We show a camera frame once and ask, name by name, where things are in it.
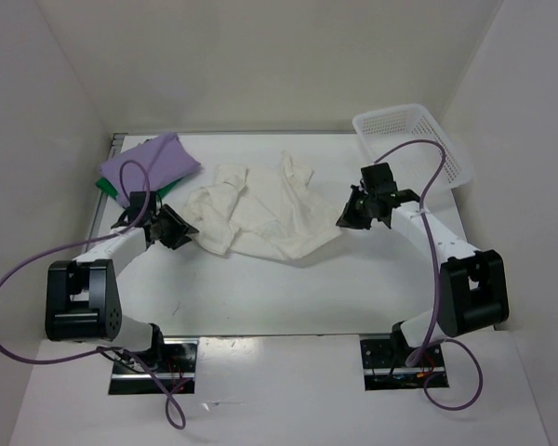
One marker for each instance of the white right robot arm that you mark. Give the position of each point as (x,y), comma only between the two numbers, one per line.
(471,288)

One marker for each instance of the cream t shirt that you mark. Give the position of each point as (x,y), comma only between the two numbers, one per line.
(268,213)

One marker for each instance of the aluminium table edge rail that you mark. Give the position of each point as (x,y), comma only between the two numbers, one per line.
(94,222)

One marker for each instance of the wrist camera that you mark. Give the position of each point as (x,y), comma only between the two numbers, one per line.
(377,179)
(136,201)

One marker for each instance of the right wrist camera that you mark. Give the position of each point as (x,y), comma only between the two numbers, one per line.
(377,179)

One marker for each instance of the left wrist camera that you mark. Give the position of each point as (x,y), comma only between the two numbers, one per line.
(136,201)

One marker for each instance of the white plastic basket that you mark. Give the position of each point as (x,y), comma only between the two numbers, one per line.
(410,140)

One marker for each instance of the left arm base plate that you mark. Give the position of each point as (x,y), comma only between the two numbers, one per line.
(174,366)

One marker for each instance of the green t shirt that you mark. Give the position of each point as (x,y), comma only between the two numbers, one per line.
(114,192)

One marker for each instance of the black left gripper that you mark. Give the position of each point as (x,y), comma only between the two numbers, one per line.
(180,226)

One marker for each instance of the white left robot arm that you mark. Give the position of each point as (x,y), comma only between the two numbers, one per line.
(82,297)

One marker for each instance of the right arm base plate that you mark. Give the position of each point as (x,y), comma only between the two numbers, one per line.
(383,371)

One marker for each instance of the lavender t shirt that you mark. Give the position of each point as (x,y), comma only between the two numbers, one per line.
(164,159)

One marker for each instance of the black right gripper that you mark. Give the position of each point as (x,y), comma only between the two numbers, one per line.
(349,218)

